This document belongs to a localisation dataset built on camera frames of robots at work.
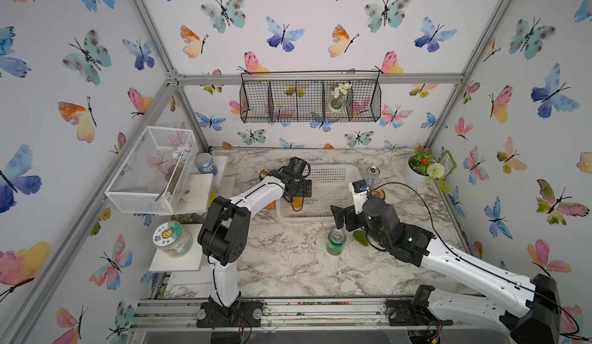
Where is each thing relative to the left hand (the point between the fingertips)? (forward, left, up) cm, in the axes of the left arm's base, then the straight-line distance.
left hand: (301, 186), depth 95 cm
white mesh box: (-8, +45, +20) cm, 50 cm away
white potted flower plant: (+5, -50, +4) cm, 50 cm away
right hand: (-16, -14, +15) cm, 26 cm away
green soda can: (-24, -12, +1) cm, 27 cm away
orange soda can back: (-23, +7, +24) cm, 34 cm away
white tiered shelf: (-34, +34, +7) cm, 48 cm away
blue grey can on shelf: (+1, +34, +14) cm, 37 cm away
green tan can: (-5, -30, +2) cm, 31 cm away
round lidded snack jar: (-28, +36, +15) cm, 48 cm away
